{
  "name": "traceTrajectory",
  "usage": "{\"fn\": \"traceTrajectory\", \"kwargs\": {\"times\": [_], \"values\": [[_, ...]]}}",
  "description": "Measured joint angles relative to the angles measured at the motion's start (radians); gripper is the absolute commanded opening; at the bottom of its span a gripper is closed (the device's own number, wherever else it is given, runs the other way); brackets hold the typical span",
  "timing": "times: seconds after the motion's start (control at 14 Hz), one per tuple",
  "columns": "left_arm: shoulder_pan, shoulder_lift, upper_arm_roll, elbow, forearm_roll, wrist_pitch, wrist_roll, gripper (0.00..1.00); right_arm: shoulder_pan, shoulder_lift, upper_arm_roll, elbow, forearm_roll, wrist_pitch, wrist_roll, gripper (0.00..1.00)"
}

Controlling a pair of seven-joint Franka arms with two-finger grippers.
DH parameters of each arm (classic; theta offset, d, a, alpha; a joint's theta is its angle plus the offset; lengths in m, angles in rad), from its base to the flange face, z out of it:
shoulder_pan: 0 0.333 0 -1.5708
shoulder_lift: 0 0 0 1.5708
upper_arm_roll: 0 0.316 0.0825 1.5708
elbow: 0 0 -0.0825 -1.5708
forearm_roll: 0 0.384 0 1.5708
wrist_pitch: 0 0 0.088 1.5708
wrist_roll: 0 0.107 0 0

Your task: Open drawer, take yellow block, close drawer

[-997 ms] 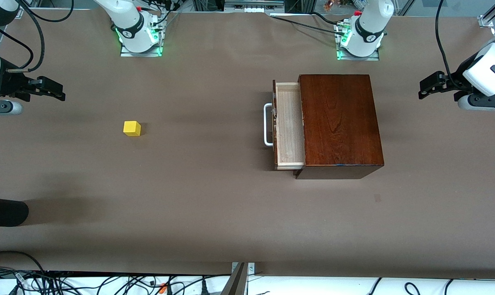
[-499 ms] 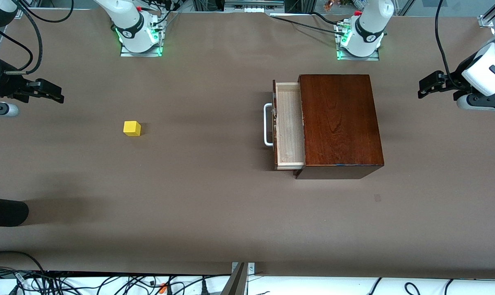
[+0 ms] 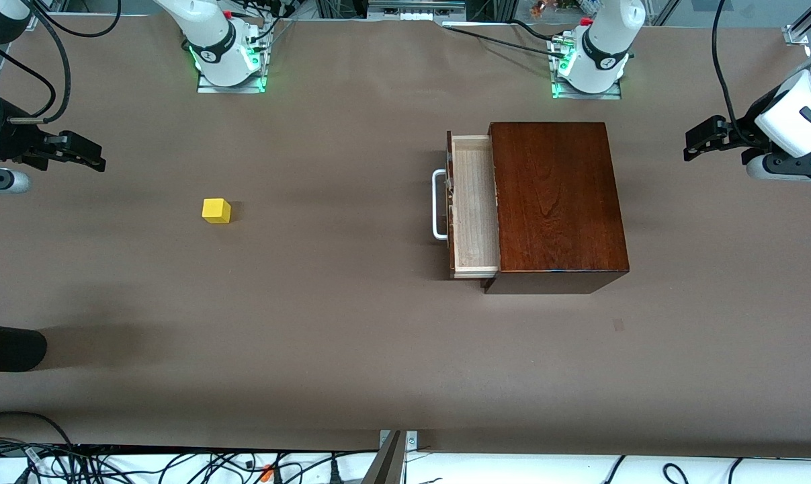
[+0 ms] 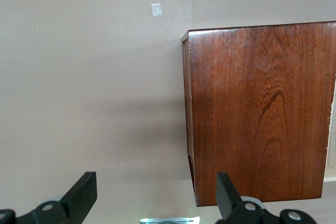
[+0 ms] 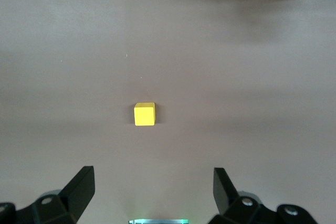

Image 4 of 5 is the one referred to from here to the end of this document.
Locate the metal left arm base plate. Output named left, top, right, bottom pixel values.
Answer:
left=140, top=216, right=201, bottom=224

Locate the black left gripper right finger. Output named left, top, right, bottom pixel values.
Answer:
left=215, top=172, right=316, bottom=224

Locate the dark brown wooden cabinet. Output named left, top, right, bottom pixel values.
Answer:
left=181, top=20, right=336, bottom=207

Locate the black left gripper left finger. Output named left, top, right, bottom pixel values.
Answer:
left=0, top=171, right=98, bottom=224

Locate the small tape patch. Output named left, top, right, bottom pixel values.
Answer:
left=151, top=3, right=162, bottom=17

